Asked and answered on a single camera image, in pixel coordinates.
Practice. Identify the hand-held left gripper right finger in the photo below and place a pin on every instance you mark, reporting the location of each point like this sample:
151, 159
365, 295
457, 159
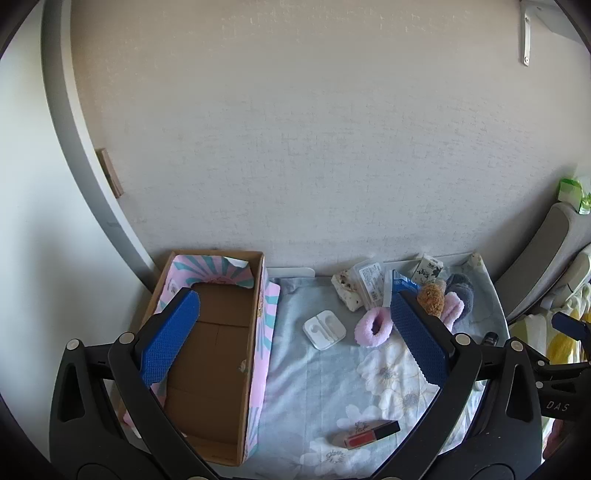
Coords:
420, 341

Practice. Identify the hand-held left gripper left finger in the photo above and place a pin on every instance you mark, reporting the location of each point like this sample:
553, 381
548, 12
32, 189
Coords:
171, 337

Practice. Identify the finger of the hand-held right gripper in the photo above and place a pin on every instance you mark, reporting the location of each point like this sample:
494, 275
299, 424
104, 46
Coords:
570, 325

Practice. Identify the cardboard box with pink lining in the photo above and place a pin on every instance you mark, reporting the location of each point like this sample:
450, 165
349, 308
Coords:
212, 360

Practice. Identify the black cream jar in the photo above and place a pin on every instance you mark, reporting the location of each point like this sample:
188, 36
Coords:
490, 338

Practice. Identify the green yellow floral pillow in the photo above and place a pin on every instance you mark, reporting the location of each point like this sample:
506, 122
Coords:
526, 328

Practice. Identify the pink fluffy slipper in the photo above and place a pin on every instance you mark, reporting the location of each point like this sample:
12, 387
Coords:
374, 327
451, 310

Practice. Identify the brown fuzzy toy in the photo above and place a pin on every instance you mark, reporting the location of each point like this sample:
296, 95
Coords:
431, 297

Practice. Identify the white pillow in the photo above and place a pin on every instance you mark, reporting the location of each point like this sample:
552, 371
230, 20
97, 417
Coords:
579, 272

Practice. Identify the blue packet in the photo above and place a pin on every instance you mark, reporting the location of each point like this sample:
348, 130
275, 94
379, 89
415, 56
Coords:
401, 279

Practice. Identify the grey fuzzy slipper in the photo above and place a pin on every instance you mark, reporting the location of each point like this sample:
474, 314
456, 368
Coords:
461, 288

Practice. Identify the small floral print box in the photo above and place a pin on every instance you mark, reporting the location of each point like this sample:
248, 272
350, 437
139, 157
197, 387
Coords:
429, 270

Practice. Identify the grey padded headboard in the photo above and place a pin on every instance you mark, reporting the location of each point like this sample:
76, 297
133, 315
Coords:
540, 258

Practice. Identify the clear cotton swab box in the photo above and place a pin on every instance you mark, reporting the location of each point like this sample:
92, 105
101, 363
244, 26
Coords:
369, 281

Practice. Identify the white spotted tissue pack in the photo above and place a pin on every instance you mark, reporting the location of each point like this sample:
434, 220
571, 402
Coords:
346, 290

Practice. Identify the white earphone case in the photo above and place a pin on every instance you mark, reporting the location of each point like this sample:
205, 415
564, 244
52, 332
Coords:
323, 330

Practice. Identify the red lip gloss tube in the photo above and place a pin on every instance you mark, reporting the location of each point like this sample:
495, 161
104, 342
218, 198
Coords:
369, 436

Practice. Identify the light blue floral cloth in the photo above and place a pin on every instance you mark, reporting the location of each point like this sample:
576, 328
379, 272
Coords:
314, 392

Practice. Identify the green tissue pack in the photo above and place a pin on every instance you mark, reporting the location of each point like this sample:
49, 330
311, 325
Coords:
572, 191

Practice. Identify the small wooden block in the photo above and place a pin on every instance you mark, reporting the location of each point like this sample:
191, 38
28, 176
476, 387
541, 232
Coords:
111, 173

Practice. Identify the grey door frame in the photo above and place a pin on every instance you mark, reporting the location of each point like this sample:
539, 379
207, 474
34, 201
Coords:
78, 152

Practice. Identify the white wall bracket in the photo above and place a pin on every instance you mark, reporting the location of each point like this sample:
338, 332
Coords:
526, 32

